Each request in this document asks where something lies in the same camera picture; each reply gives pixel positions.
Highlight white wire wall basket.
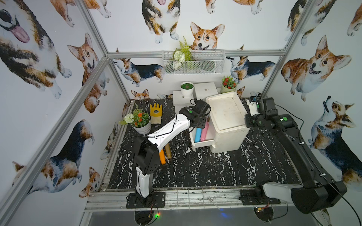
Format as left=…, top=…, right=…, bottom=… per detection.
left=162, top=50, right=226, bottom=74

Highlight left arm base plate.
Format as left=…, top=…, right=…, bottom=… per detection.
left=126, top=192, right=166, bottom=209

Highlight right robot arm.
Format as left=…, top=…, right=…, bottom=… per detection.
left=245, top=96, right=347, bottom=214

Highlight red flower pot plant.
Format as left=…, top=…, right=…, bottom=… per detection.
left=221, top=75, right=237, bottom=93

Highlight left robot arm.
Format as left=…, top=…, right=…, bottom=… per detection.
left=132, top=99, right=211, bottom=199

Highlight white stepped display stand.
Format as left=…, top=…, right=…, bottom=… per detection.
left=173, top=82, right=218, bottom=114

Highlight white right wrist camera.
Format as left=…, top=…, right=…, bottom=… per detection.
left=247, top=100, right=260, bottom=116

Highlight white drawer cabinet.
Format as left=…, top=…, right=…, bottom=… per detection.
left=206, top=92, right=250, bottom=153

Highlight orange flower white pot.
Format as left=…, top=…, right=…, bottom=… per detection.
left=119, top=104, right=151, bottom=135

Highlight blue microphone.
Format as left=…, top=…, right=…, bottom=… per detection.
left=194, top=128, right=202, bottom=143

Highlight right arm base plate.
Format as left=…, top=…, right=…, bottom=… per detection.
left=239, top=189, right=281, bottom=206

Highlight white drawer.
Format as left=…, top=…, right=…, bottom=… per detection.
left=189, top=121, right=216, bottom=152

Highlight gold brown microphone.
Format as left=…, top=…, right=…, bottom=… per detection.
left=165, top=143, right=173, bottom=160

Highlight yellow work glove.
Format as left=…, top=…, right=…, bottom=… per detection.
left=150, top=103, right=163, bottom=124

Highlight white cup green top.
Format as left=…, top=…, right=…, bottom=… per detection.
left=180, top=82, right=194, bottom=97

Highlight orange microphone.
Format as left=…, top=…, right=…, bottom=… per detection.
left=159, top=149, right=166, bottom=165

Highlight green fern white flowers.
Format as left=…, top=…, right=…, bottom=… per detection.
left=172, top=37, right=193, bottom=70

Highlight pink microphone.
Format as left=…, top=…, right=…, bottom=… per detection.
left=200, top=117, right=210, bottom=142

